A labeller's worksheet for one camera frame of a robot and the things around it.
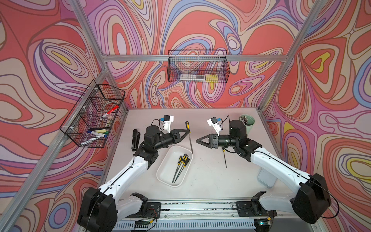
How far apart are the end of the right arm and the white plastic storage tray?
0.26 m

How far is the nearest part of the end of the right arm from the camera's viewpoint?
2.09 ft

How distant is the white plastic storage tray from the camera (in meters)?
0.81
